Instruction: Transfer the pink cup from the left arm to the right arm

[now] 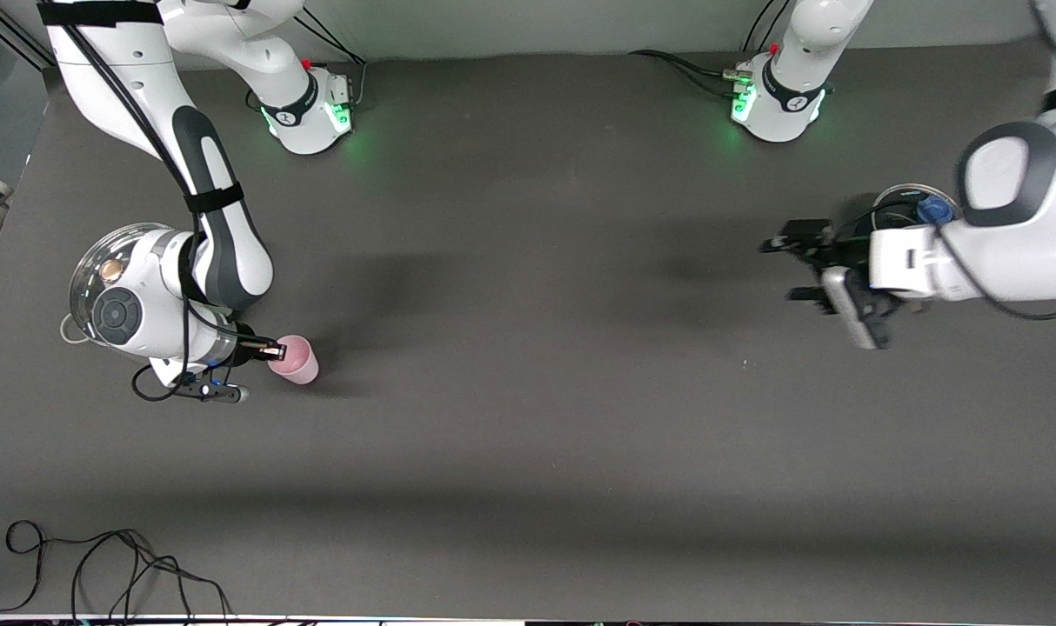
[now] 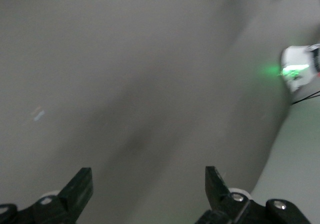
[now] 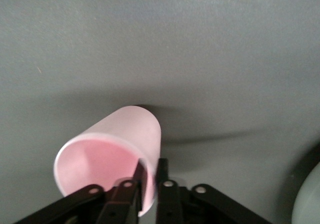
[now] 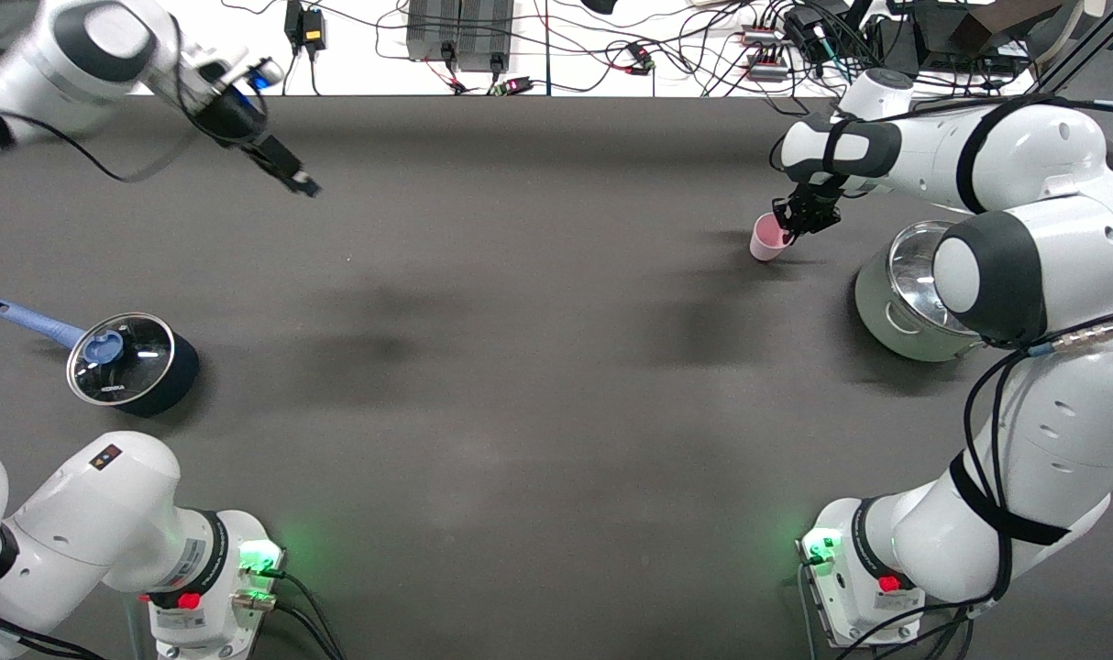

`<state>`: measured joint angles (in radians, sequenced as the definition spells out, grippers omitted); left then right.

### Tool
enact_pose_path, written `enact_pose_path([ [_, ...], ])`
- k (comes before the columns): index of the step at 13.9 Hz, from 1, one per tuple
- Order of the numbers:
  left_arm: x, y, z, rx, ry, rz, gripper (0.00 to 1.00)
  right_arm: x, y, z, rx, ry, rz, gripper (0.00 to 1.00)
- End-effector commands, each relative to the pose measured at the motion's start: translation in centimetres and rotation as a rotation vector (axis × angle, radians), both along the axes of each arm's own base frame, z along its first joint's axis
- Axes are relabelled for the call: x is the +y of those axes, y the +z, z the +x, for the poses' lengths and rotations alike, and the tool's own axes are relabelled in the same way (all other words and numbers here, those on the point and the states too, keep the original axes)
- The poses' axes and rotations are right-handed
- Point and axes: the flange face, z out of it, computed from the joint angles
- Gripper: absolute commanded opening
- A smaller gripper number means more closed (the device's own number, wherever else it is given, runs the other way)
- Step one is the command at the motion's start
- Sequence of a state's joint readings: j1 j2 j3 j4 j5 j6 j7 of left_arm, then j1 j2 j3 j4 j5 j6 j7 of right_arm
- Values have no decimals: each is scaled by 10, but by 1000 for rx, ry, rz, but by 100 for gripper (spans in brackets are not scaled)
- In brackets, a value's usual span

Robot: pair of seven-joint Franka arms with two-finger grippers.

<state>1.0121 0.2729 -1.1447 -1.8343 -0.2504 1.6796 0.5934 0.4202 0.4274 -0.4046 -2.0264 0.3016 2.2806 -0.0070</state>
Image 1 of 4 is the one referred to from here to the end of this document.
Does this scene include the pink plastic cup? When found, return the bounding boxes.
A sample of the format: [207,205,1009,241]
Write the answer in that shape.
[267,335,320,386]

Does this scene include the dark blue saucepan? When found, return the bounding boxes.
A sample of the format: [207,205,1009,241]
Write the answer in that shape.
[853,184,960,255]

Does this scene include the glass lid blue knob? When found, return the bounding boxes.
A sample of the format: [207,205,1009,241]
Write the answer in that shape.
[873,183,961,230]

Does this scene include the glass pot lid beige knob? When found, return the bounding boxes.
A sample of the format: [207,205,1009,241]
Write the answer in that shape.
[69,223,181,338]

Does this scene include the black left arm base cables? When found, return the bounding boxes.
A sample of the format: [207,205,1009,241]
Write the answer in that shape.
[628,12,783,98]

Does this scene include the black arm base cables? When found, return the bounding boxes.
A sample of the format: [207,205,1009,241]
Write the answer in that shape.
[297,9,370,110]
[628,12,783,98]

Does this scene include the thin black loose cable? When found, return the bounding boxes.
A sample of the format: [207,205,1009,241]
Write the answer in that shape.
[0,520,233,623]

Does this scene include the black right arm base cables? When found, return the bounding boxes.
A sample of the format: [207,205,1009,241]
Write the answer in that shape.
[297,9,370,110]

